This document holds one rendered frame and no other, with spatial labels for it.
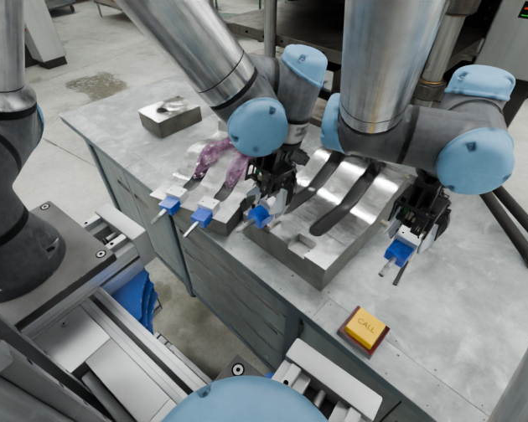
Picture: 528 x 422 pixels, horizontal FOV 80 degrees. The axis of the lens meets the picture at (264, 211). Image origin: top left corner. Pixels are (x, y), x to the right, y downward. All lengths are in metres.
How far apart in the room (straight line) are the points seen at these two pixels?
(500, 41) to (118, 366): 1.30
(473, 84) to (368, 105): 0.19
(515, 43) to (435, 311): 0.84
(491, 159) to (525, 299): 0.61
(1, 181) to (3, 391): 0.30
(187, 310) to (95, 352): 1.12
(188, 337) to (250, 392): 1.44
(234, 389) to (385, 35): 0.26
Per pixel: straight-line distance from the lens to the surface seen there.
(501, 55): 1.31
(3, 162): 0.57
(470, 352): 0.83
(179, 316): 1.69
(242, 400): 0.20
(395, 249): 0.71
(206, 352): 1.59
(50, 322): 0.68
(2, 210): 0.55
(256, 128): 0.39
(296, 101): 0.55
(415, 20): 0.27
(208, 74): 0.38
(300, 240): 0.79
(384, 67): 0.30
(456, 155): 0.41
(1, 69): 0.58
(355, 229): 0.81
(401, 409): 0.94
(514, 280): 1.00
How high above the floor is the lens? 1.46
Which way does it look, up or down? 44 degrees down
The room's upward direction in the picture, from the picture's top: straight up
